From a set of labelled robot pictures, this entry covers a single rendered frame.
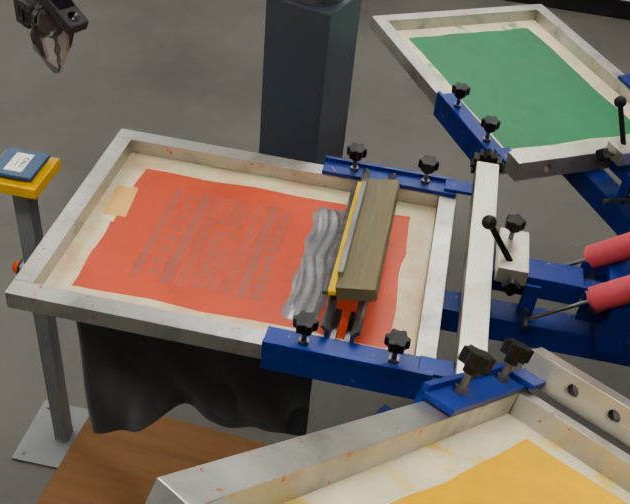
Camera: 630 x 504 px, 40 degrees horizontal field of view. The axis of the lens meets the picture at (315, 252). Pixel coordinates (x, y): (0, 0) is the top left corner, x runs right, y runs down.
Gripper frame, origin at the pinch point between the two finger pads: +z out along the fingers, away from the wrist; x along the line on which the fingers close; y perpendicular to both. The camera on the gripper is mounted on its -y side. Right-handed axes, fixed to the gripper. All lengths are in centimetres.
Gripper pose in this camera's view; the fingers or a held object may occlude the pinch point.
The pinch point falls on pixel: (58, 68)
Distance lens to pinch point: 186.9
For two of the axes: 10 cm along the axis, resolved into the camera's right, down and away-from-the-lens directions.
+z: -0.6, 7.7, 6.4
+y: -7.3, -4.7, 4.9
